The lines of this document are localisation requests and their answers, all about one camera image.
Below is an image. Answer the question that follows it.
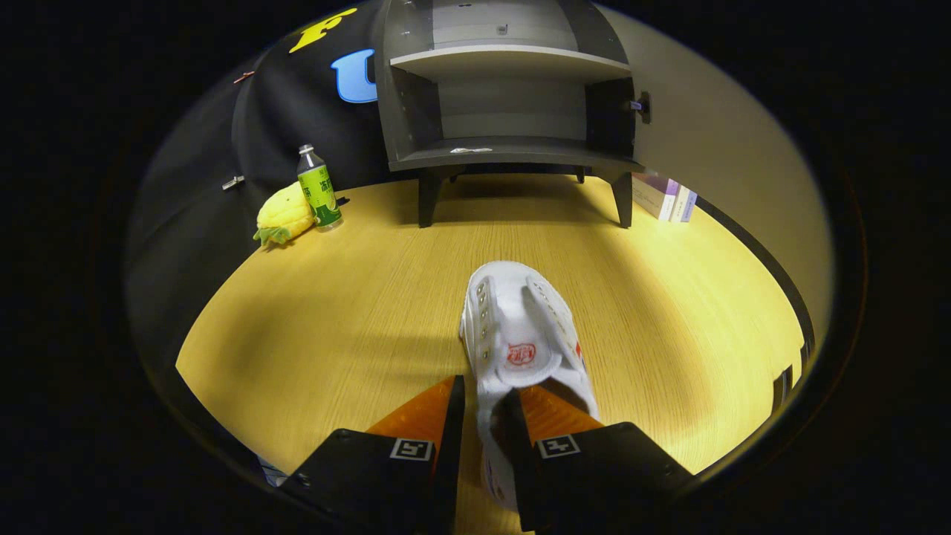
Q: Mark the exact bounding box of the black backdrop cloth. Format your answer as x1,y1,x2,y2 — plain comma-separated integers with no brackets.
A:
125,0,395,372

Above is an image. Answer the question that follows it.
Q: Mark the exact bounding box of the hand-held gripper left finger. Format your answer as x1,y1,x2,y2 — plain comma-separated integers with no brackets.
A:
279,374,467,535

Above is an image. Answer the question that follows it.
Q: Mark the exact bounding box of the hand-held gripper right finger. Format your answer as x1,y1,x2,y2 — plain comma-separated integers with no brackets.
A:
504,386,696,533

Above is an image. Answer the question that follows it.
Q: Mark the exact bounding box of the large white purple box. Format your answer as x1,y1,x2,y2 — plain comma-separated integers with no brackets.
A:
632,173,680,222

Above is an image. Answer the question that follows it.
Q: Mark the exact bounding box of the grey shoe cabinet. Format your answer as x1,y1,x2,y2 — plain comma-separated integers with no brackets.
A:
374,0,646,230

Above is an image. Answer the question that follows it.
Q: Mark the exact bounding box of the small white purple box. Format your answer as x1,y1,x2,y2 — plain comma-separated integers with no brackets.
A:
671,186,699,224

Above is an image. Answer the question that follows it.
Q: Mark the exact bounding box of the yellow pineapple plush toy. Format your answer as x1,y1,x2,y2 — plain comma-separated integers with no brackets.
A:
253,181,317,249

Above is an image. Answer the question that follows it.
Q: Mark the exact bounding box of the green label drink bottle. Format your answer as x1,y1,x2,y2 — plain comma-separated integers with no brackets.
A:
296,144,345,233

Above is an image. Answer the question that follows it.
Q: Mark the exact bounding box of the white shoe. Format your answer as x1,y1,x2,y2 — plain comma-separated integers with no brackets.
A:
459,260,600,513

